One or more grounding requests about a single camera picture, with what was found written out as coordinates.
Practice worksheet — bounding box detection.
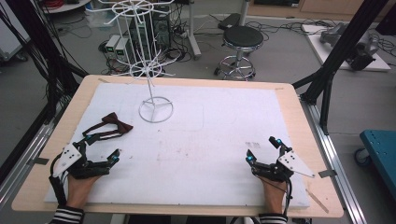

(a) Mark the grey tape strip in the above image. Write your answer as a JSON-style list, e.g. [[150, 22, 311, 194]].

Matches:
[[25, 157, 50, 167], [318, 169, 338, 179]]

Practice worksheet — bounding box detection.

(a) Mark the grey metal table leg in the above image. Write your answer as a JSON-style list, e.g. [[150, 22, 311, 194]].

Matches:
[[186, 0, 203, 61]]

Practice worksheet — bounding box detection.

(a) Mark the black round stool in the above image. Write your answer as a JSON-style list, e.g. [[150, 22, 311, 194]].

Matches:
[[213, 25, 265, 81]]

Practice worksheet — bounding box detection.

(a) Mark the person's right hand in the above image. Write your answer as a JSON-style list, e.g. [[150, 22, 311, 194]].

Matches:
[[259, 177, 289, 216]]

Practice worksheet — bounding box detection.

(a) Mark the person's left hand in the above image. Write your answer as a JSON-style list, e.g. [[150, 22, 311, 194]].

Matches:
[[65, 174, 101, 210]]

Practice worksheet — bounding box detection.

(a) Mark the blue wheeled cart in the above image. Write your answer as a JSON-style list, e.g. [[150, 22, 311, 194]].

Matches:
[[353, 129, 396, 201]]

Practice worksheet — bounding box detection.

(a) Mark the white wire display rack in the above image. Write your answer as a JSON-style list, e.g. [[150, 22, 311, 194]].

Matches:
[[85, 0, 183, 124]]

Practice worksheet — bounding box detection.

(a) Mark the dark red bow tie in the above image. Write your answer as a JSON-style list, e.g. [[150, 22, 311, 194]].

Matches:
[[81, 111, 134, 141]]

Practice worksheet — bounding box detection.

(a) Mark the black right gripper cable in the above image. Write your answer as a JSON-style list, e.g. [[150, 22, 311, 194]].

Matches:
[[283, 178, 295, 217]]

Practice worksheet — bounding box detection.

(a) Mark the black computer tower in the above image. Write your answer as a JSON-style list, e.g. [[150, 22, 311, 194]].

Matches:
[[129, 11, 172, 54]]

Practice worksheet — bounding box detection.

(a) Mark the black flat case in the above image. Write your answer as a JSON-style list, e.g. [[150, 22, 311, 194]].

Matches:
[[217, 12, 243, 31]]

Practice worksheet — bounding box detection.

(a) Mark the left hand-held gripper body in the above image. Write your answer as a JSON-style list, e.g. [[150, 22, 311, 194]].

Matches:
[[50, 141, 112, 180]]

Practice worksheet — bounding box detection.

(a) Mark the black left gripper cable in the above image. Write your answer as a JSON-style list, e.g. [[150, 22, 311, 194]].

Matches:
[[48, 152, 68, 207]]

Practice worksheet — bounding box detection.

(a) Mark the grey power supply unit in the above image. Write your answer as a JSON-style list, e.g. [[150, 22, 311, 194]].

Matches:
[[105, 34, 121, 60], [114, 37, 135, 65]]

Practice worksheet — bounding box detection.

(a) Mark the thin wooden stick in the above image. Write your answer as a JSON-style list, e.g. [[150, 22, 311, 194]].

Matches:
[[304, 188, 331, 215]]

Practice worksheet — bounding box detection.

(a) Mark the black device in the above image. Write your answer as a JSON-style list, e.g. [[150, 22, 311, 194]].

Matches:
[[346, 36, 381, 72]]

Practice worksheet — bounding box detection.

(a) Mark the aluminium rail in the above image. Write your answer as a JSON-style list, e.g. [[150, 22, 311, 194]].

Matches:
[[0, 99, 74, 206], [299, 94, 369, 224]]

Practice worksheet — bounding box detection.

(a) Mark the black metal frame stand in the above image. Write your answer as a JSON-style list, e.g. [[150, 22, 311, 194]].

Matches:
[[0, 0, 89, 125], [291, 0, 390, 135]]

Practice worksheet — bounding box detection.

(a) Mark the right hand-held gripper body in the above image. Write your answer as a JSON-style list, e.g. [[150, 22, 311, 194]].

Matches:
[[252, 146, 317, 184]]

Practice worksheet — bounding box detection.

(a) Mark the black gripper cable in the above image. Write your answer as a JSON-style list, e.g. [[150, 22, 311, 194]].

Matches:
[[48, 152, 68, 207], [283, 178, 295, 217]]

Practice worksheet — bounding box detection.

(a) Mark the tangle of black floor cables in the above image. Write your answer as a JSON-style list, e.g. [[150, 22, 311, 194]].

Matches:
[[244, 18, 340, 36]]

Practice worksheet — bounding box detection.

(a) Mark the grey device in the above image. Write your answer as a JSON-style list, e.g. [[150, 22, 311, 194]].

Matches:
[[318, 21, 349, 48]]

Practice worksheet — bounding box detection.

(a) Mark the white foam mat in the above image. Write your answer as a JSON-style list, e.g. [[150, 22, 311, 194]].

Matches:
[[44, 81, 312, 209]]

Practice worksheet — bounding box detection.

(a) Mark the white floor board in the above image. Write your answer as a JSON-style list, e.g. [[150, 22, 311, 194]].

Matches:
[[301, 22, 392, 73]]

